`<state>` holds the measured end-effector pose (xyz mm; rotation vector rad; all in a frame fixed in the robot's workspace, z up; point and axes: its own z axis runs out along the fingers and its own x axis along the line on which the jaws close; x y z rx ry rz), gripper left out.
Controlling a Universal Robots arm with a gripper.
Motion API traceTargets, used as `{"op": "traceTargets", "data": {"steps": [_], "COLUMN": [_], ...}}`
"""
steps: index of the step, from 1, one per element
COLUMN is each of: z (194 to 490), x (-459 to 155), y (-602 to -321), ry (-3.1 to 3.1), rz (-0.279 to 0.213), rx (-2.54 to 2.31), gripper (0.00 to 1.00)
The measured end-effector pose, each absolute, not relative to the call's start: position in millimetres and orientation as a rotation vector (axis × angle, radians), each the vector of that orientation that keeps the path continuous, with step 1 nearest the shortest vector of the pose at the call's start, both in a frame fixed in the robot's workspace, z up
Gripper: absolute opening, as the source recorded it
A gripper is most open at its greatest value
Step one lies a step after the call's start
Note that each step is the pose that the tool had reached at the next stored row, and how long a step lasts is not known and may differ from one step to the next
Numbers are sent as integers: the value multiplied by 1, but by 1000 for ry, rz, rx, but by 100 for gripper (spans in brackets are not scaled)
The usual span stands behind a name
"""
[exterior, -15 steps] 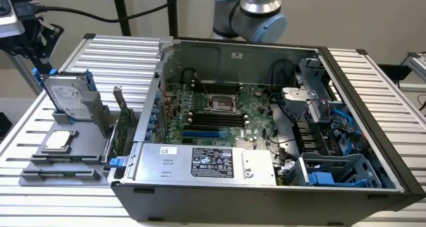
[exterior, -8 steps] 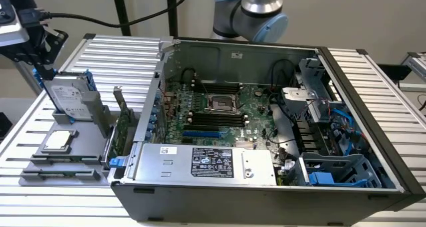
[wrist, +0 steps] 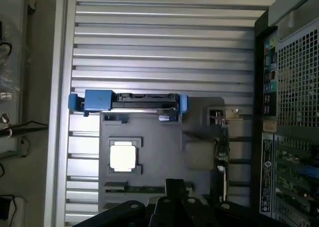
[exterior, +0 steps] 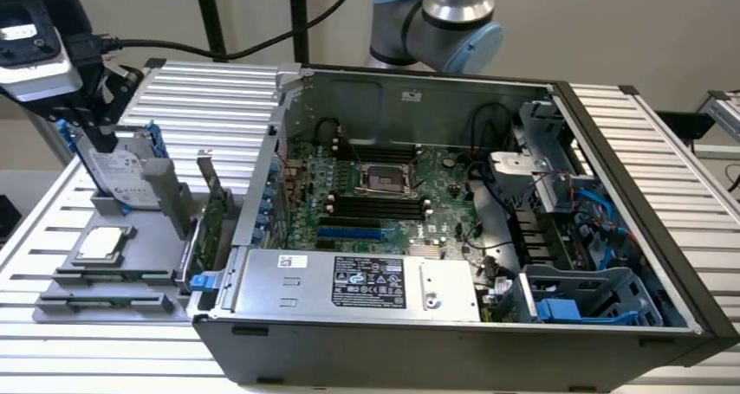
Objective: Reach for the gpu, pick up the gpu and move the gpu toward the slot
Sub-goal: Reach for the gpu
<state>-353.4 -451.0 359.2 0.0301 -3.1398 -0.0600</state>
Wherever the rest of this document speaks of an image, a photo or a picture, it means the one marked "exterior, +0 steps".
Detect black bracket block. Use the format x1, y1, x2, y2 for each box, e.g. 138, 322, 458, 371
654, 109, 713, 142

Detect green motherboard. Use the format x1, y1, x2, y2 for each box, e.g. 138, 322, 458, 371
275, 141, 520, 279

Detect black open PC case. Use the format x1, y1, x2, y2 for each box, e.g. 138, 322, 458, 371
188, 61, 740, 387

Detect silver chipset heatsink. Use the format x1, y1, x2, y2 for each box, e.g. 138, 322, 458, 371
407, 243, 444, 260

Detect black looped power cable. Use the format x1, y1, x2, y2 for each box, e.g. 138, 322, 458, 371
468, 101, 516, 154

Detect black RAM slot bank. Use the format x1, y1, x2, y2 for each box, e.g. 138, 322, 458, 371
332, 141, 417, 165
329, 193, 434, 223

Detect green RAM stick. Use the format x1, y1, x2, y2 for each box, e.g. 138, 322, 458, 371
37, 294, 165, 312
51, 267, 176, 283

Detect black box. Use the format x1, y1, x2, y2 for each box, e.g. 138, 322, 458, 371
0, 193, 22, 240

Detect black stand pole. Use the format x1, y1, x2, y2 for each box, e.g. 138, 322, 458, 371
190, 0, 228, 64
287, 0, 312, 64

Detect CPU socket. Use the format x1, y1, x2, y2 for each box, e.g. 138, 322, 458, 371
356, 161, 416, 197

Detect blue plastic drive clip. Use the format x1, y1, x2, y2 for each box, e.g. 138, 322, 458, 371
534, 297, 583, 324

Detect silver disk bay cage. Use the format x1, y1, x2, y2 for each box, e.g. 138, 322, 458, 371
514, 100, 603, 214

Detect black camera cable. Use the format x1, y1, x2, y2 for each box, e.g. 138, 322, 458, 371
60, 0, 377, 64

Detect blue SATA wire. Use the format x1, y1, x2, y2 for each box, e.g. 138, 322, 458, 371
567, 184, 639, 275

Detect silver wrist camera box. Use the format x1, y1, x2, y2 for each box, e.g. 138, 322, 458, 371
0, 3, 82, 103

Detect silver power supply unit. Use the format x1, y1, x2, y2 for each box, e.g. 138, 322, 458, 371
232, 248, 486, 324

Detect silver CPU chip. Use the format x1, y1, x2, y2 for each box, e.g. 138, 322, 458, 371
76, 226, 137, 262

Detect green graphics card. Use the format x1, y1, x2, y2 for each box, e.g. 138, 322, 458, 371
184, 148, 230, 283

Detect grey parts rack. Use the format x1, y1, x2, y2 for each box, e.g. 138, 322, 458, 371
30, 157, 238, 325

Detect short black cable loop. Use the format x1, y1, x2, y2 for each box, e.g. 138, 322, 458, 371
313, 117, 340, 153

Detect blue expansion slot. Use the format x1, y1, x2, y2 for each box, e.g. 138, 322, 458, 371
315, 233, 387, 242
315, 225, 383, 235

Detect black power supply label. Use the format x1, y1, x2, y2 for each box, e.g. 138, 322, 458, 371
331, 256, 409, 312

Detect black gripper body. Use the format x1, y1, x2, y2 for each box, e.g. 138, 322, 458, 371
14, 0, 145, 129

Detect silver hard disk blue rails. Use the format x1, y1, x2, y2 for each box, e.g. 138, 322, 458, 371
55, 118, 169, 210

